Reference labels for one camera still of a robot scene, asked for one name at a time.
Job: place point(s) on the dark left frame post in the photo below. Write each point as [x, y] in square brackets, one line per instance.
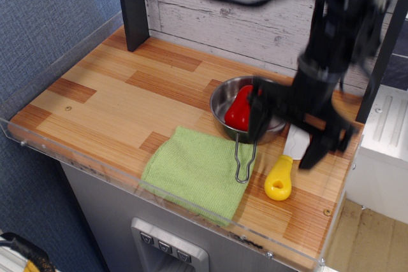
[135, 21]

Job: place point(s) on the yellow and black object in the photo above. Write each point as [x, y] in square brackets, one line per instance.
[19, 256]

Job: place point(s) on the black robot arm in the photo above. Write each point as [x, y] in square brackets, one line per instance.
[342, 33]

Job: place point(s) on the red bell pepper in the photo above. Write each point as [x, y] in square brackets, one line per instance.
[237, 115]

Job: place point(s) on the clear acrylic guard rail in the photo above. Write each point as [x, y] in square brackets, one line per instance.
[37, 200]

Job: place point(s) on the dark frame post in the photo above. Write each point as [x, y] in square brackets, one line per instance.
[135, 21]
[381, 63]

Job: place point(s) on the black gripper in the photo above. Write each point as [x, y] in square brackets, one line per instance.
[306, 103]

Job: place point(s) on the yellow handled white toy knife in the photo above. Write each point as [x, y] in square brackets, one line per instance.
[278, 184]

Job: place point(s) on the dark right frame post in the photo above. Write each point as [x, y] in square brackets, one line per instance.
[381, 63]

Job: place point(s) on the grey cabinet with dispenser panel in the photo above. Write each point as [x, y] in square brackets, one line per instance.
[137, 231]

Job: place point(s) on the green cloth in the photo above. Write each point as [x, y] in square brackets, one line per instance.
[203, 173]

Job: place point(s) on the small steel pan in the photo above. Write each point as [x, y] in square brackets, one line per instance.
[230, 94]

